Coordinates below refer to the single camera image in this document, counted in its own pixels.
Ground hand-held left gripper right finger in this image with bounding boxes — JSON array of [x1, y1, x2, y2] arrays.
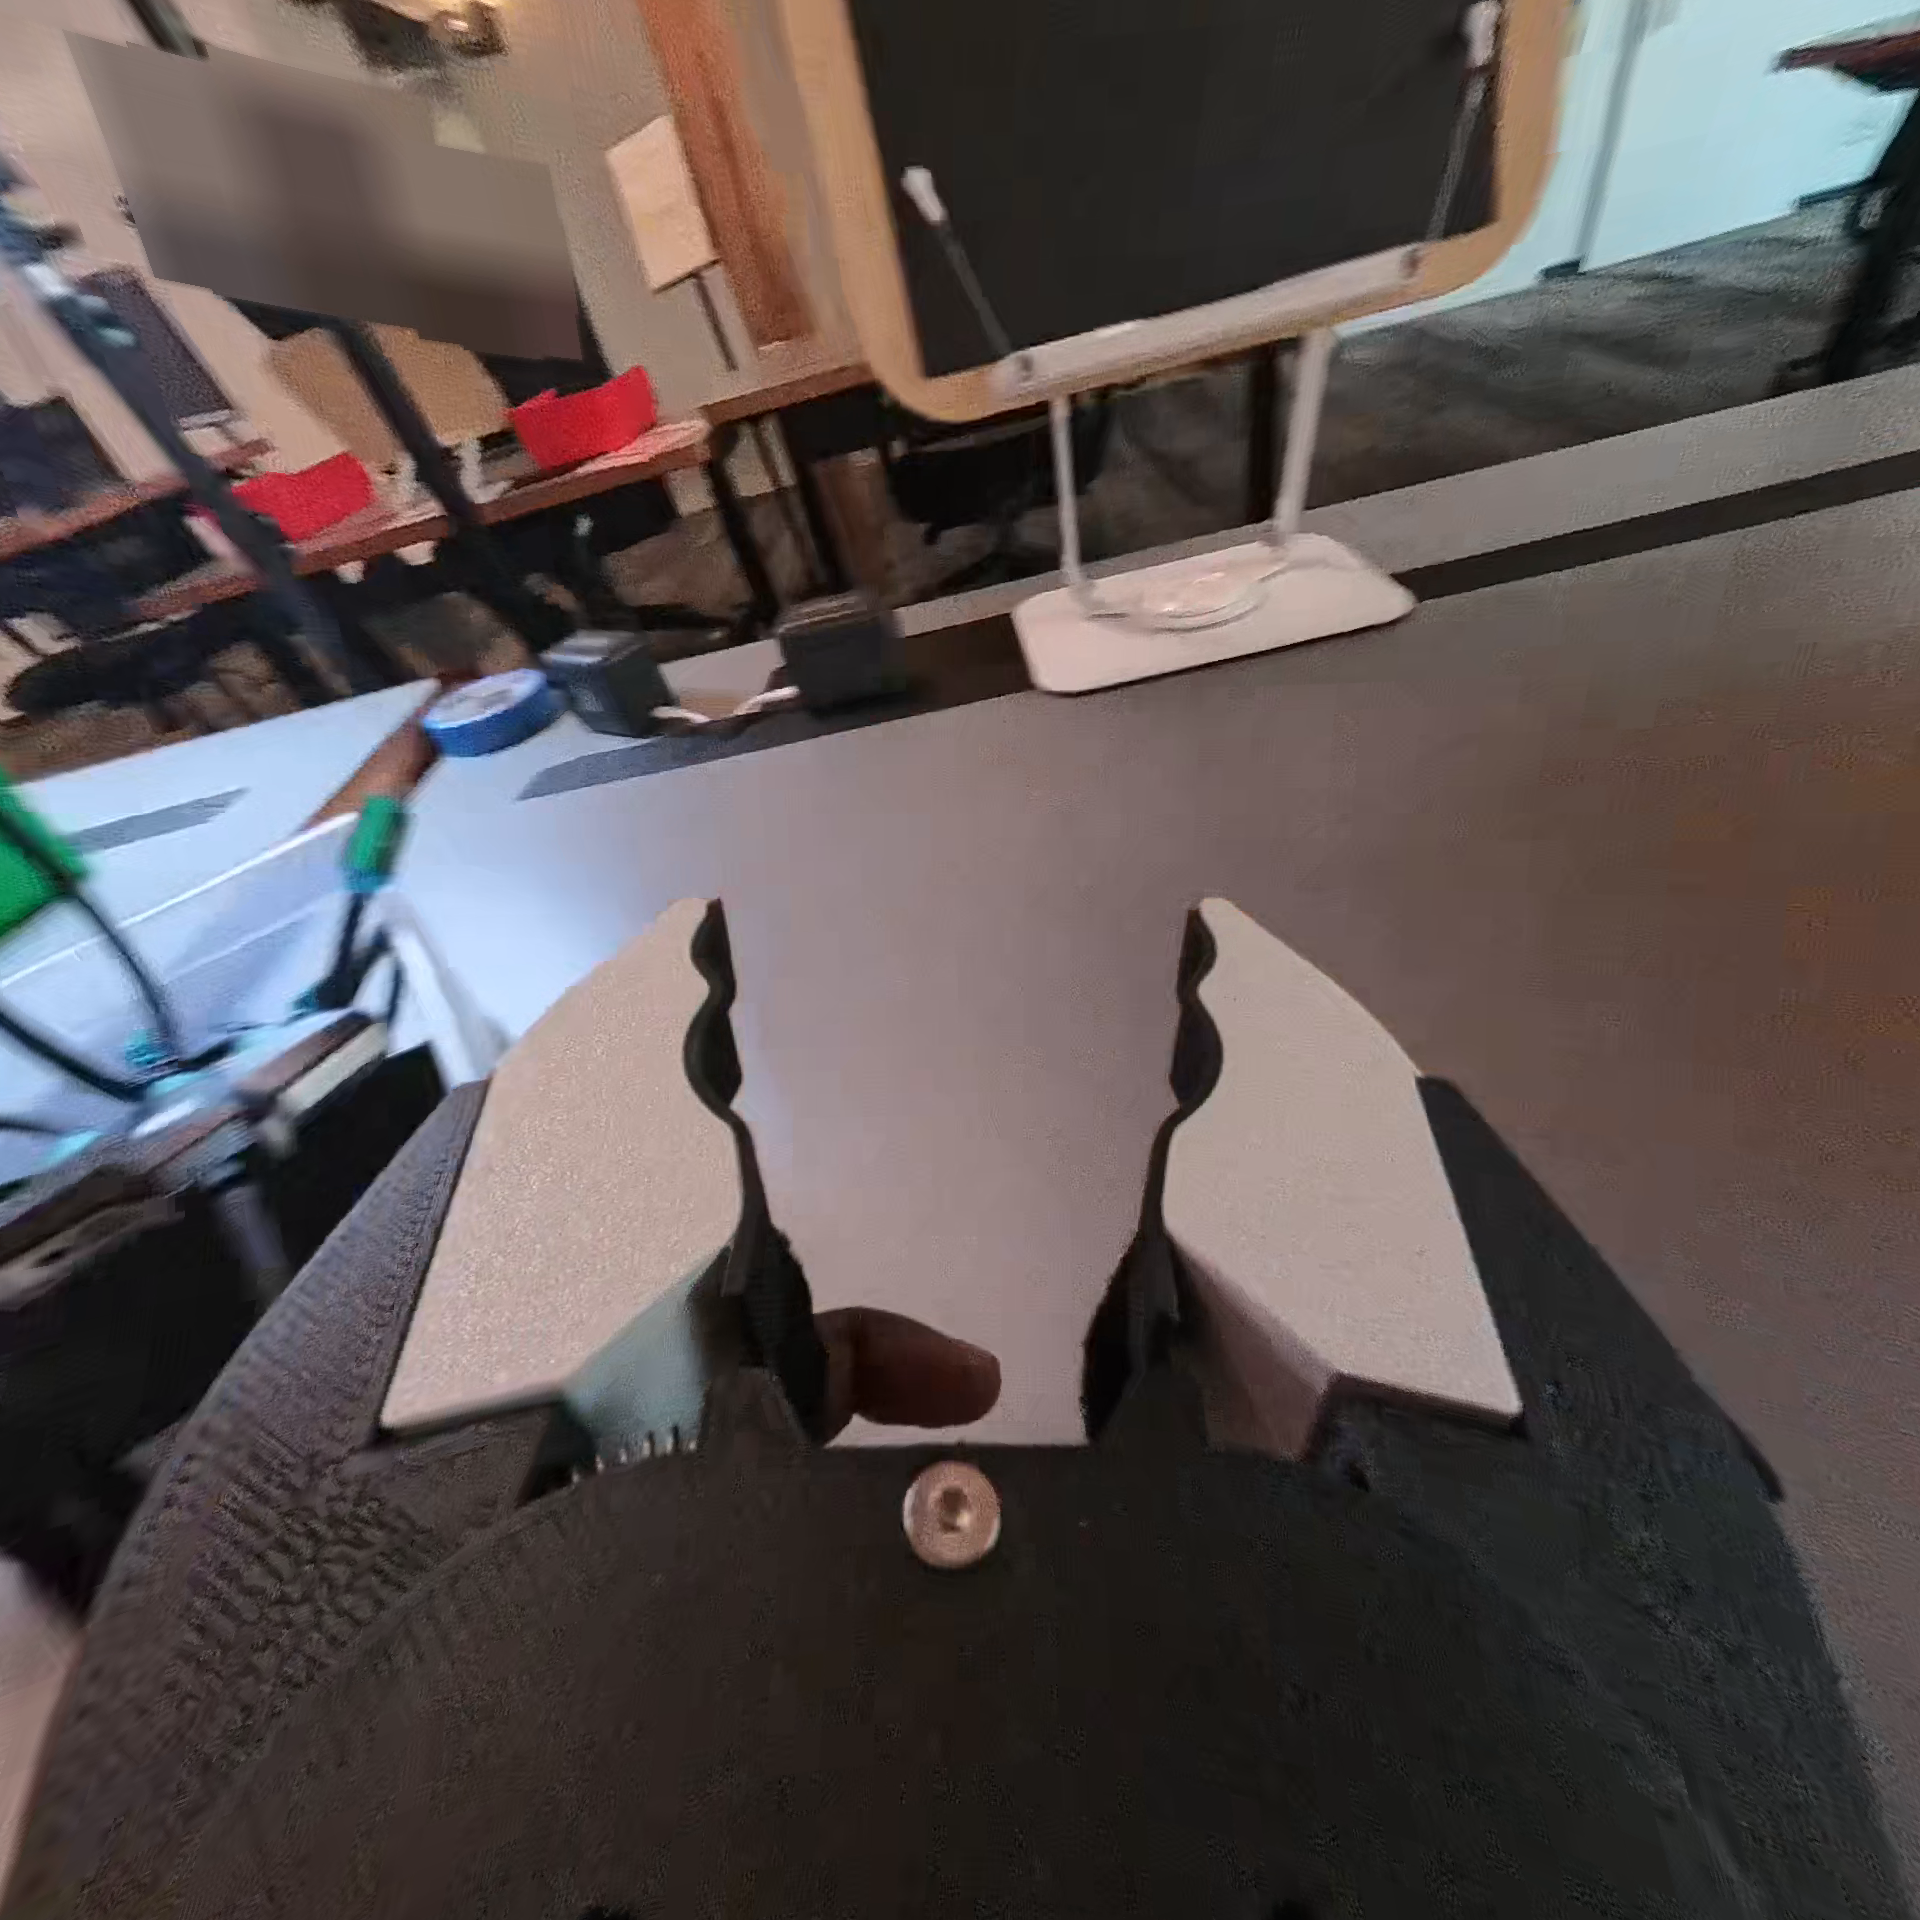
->
[[1079, 896, 1527, 1460]]

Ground blue tape roll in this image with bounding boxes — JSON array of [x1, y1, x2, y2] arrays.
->
[[419, 669, 557, 758]]

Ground small white sign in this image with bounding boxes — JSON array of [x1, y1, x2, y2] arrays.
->
[[606, 114, 744, 377]]

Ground small black charger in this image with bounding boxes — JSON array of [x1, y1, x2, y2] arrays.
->
[[538, 631, 673, 737]]

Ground black light stand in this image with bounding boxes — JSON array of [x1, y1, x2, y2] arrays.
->
[[0, 158, 350, 711]]

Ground person's left hand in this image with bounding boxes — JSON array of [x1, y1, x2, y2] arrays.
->
[[813, 1304, 1003, 1452]]

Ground plain wooden board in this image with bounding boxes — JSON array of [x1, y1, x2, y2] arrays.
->
[[266, 320, 513, 455]]

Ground clear plastic bin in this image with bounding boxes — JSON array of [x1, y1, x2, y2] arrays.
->
[[0, 809, 505, 1185]]

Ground grey desk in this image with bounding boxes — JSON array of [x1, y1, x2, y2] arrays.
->
[[510, 368, 1920, 1832]]

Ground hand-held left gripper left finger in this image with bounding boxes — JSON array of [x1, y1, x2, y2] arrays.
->
[[376, 896, 831, 1449]]

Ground white braided cord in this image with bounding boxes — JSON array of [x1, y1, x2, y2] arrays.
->
[[655, 680, 803, 740]]

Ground wooden table black legs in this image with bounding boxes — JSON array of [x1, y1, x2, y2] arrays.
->
[[0, 357, 875, 640], [1773, 22, 1920, 383]]

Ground red plastic bin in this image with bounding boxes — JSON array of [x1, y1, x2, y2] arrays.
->
[[510, 365, 661, 470], [227, 452, 374, 544]]

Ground black braided cable green plugs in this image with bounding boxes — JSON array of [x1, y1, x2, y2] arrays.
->
[[0, 885, 201, 1106], [287, 794, 415, 1023]]

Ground green plastic bin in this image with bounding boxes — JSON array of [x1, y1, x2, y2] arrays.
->
[[0, 777, 96, 935]]

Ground black pole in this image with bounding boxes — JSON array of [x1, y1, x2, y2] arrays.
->
[[319, 311, 576, 648]]

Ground wooden post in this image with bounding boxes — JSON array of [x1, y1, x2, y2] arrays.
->
[[641, 0, 822, 357]]

